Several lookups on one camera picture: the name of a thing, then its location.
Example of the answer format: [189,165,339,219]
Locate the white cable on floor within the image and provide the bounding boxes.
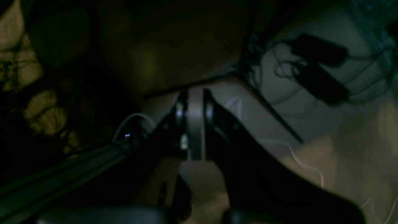
[261,137,398,218]

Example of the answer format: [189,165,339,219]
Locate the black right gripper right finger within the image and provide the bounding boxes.
[204,89,364,218]

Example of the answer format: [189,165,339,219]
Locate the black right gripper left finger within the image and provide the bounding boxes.
[62,90,192,212]

